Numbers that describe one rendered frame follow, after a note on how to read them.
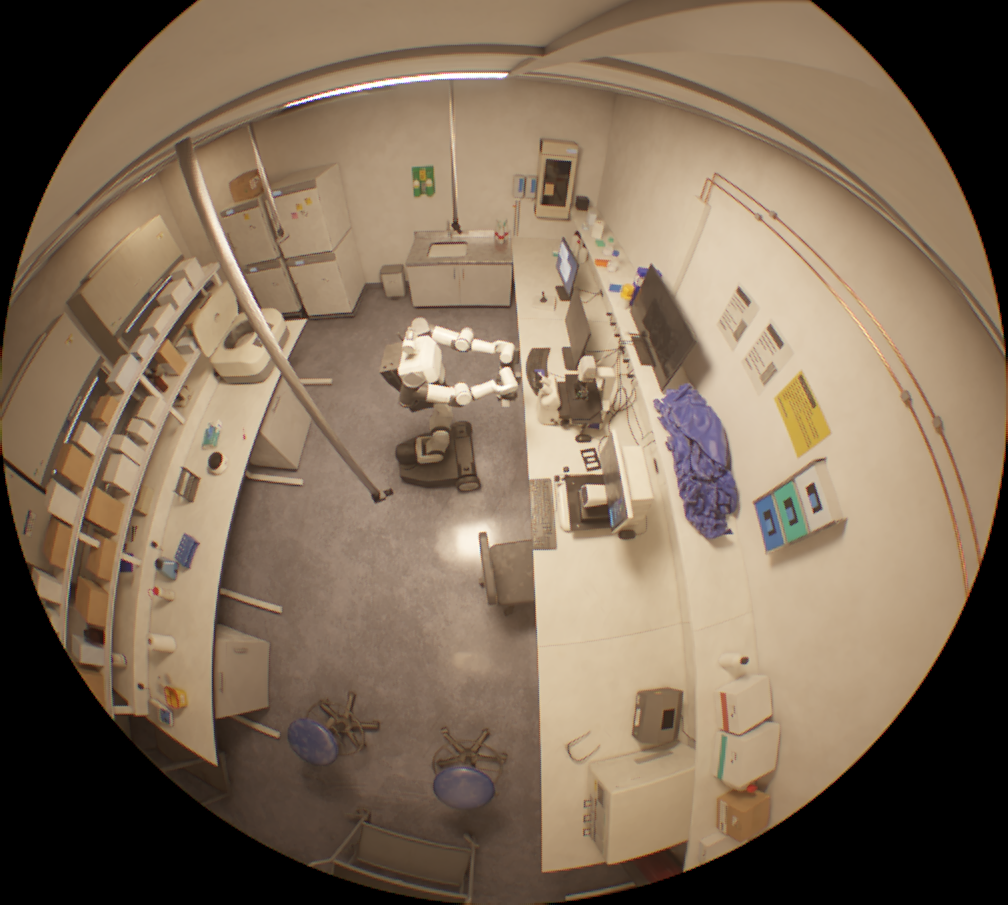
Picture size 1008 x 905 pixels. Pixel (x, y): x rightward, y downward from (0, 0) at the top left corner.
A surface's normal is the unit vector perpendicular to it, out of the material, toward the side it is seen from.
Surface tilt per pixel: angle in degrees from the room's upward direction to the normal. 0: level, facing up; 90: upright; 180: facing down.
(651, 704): 45
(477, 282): 90
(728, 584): 0
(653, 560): 0
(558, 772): 0
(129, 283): 82
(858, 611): 90
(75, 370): 82
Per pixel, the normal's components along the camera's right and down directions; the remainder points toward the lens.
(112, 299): 0.99, -0.07
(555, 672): 0.04, -0.58
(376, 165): 0.02, 0.81
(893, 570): -1.00, 0.00
